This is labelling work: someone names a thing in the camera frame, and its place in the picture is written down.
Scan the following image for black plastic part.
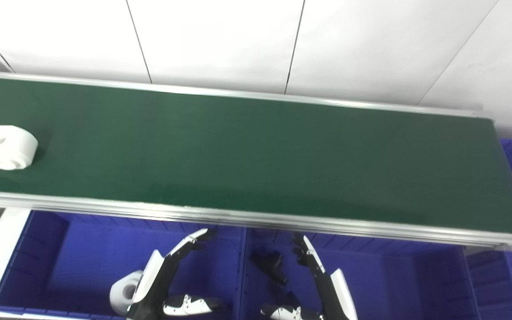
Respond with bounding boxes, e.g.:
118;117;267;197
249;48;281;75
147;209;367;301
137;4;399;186
251;251;288;285

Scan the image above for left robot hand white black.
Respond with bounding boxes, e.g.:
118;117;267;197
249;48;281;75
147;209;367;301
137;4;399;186
125;228;223;320

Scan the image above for green conveyor belt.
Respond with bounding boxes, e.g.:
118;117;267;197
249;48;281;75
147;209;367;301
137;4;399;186
0;76;512;236
0;70;512;253

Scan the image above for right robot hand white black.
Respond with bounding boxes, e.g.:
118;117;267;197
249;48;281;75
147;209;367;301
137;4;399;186
260;232;359;320

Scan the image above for white cylindrical part with holes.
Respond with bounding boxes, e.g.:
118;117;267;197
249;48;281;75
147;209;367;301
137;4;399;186
109;270;145;316
0;125;39;171

